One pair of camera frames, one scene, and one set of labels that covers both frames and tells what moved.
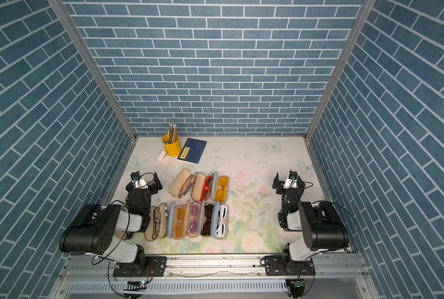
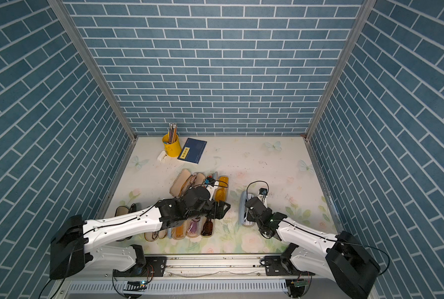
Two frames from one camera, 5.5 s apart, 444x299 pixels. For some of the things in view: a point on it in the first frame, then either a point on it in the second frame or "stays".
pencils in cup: x=173 y=132 stays
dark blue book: x=192 y=151 stays
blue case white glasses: x=219 y=221 -> x=242 y=213
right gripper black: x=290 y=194 -> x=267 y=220
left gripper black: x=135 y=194 -> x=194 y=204
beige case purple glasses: x=193 y=223 stays
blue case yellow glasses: x=219 y=188 stays
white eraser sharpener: x=162 y=155 stays
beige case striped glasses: x=183 y=184 stays
